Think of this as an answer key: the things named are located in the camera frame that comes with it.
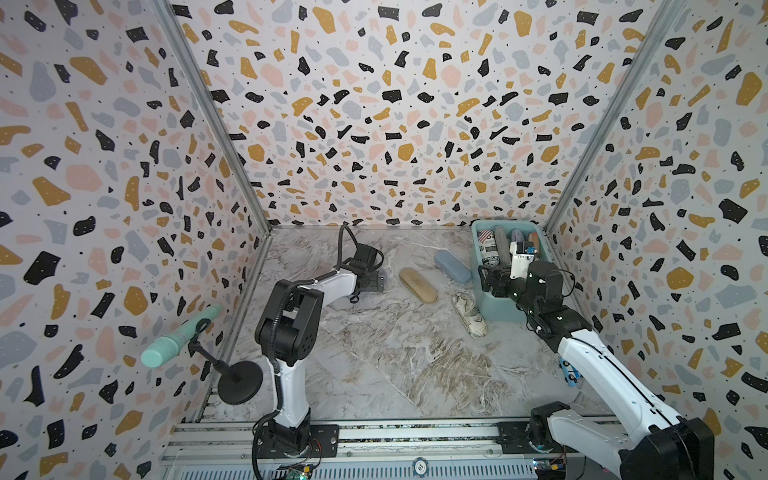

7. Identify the teal plastic storage box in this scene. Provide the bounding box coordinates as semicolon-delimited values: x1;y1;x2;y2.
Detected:
470;219;552;323

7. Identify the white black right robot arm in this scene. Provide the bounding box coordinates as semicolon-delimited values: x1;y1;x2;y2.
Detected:
478;260;715;479

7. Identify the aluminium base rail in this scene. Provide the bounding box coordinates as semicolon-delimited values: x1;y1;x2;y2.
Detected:
156;417;614;479

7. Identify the aluminium wall frame strip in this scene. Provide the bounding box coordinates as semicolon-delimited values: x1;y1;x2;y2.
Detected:
150;0;271;234

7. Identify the newspaper flag glasses case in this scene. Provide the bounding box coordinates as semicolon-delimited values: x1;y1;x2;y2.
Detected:
477;229;500;267

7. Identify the dark grey fabric glasses case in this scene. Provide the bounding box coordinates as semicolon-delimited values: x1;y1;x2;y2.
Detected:
494;225;512;268

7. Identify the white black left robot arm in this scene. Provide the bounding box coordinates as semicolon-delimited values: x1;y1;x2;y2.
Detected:
254;243;384;449

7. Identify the tan fabric glasses case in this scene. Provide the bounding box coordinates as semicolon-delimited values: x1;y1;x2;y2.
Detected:
399;267;438;304

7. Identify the plaid tartan glasses case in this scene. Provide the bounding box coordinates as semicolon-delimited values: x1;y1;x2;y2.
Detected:
527;232;540;253

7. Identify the light blue fabric glasses case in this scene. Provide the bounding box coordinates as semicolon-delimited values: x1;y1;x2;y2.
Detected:
434;249;472;284

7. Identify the black round microphone stand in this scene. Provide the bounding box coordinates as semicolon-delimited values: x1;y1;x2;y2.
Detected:
188;319;264;405

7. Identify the world map print glasses case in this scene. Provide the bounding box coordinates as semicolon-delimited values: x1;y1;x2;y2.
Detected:
452;292;489;338

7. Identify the blue toy car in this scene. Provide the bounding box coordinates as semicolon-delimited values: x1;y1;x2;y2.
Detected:
558;358;582;387

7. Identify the mint green handheld microphone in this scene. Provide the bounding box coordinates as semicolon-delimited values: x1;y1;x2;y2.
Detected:
140;304;223;369

